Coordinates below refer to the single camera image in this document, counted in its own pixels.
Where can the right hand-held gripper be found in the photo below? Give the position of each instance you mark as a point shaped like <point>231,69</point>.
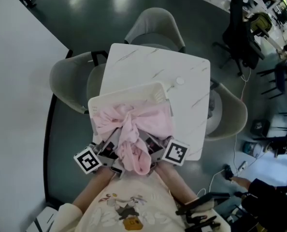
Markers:
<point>175,152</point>

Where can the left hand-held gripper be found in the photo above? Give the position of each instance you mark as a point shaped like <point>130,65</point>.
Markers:
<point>87,160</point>

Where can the pink clothes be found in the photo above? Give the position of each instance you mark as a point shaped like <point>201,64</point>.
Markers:
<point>143,120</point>

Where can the white plastic basket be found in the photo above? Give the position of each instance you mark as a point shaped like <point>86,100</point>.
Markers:
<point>124,93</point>

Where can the person's left forearm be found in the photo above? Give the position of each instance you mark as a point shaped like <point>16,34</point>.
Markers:
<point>92,187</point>

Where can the person's right forearm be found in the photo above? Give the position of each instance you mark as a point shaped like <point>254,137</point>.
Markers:
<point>177,185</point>

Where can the person's cream printed shirt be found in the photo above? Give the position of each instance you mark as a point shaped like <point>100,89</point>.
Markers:
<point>133,190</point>

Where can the white round disc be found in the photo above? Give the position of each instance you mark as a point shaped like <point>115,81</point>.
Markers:
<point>180,81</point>

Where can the grey shell chair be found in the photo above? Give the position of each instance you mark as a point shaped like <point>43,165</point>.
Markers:
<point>66,78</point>
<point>155,25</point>
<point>233,115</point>

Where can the white power strip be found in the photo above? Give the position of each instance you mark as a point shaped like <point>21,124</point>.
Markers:
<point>242,165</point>

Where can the teal bag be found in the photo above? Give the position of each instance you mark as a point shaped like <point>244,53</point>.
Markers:
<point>248,147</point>

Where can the black bag with white logo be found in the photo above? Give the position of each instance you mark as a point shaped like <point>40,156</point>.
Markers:
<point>260,127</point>

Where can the black office chair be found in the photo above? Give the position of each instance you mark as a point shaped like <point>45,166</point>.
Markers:
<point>240,40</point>

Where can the blue chair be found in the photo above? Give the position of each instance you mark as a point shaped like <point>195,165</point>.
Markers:
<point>280,74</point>

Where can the green backpack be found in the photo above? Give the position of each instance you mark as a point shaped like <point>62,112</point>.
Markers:
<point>260,23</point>

